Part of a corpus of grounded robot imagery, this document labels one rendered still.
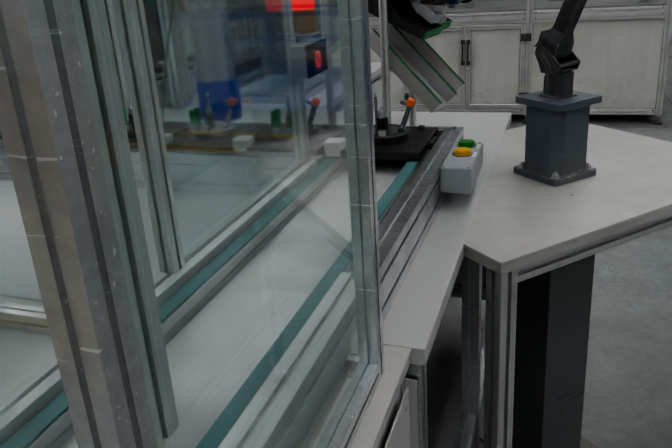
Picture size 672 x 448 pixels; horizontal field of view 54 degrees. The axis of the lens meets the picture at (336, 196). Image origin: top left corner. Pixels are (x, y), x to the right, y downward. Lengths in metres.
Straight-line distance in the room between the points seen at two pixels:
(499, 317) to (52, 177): 1.12
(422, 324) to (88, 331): 0.77
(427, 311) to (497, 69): 4.63
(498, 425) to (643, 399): 1.01
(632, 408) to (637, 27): 3.75
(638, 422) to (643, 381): 0.22
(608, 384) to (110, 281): 2.23
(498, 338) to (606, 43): 4.43
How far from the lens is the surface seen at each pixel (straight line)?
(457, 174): 1.49
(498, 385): 1.45
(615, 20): 5.63
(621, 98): 5.74
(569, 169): 1.71
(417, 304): 1.13
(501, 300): 1.35
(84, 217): 0.35
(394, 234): 1.15
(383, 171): 1.61
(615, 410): 2.39
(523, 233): 1.41
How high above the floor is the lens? 1.42
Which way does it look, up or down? 20 degrees down
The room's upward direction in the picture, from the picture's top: 4 degrees counter-clockwise
